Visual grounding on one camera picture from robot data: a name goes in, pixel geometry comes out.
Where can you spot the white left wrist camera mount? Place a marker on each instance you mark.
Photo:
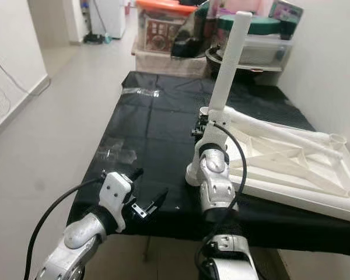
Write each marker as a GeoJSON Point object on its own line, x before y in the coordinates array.
{"type": "Point", "coordinates": [116, 192]}

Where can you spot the black bag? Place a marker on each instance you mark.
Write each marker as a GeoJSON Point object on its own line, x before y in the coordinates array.
{"type": "Point", "coordinates": [189, 38]}

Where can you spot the clear plastic storage container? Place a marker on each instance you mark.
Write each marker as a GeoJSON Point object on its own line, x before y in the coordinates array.
{"type": "Point", "coordinates": [268, 49]}

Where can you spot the clear plastic bag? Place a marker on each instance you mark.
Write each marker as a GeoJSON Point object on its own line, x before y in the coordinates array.
{"type": "Point", "coordinates": [140, 92]}
{"type": "Point", "coordinates": [116, 151]}

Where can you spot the green printed box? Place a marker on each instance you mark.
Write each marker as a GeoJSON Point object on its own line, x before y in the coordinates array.
{"type": "Point", "coordinates": [286, 13]}

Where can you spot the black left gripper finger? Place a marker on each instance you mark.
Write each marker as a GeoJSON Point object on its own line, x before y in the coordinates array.
{"type": "Point", "coordinates": [160, 199]}
{"type": "Point", "coordinates": [136, 174]}

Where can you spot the white refrigerator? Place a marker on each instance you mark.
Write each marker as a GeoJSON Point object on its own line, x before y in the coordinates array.
{"type": "Point", "coordinates": [111, 17]}

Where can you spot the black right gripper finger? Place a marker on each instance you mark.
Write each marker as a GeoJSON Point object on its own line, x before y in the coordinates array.
{"type": "Point", "coordinates": [196, 128]}

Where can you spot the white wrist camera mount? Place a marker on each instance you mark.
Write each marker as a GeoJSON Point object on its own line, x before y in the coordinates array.
{"type": "Point", "coordinates": [116, 192]}
{"type": "Point", "coordinates": [216, 134]}

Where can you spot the orange lidded storage box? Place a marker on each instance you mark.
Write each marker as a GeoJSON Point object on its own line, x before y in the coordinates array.
{"type": "Point", "coordinates": [157, 32]}

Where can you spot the black tablecloth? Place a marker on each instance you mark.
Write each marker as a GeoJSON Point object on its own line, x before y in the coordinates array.
{"type": "Point", "coordinates": [157, 128]}

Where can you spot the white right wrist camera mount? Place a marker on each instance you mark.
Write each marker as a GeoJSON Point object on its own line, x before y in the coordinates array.
{"type": "Point", "coordinates": [216, 134]}

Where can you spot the beige cloth covered bench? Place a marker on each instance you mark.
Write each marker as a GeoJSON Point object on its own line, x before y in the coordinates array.
{"type": "Point", "coordinates": [169, 63]}

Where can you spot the pink plastic container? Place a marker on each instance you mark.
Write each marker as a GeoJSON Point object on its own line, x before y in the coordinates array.
{"type": "Point", "coordinates": [242, 6]}

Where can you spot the white plastic table top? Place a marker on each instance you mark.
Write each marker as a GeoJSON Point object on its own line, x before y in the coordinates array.
{"type": "Point", "coordinates": [286, 163]}

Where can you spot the green round pot lid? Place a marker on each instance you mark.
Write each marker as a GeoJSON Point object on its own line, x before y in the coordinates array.
{"type": "Point", "coordinates": [265, 24]}

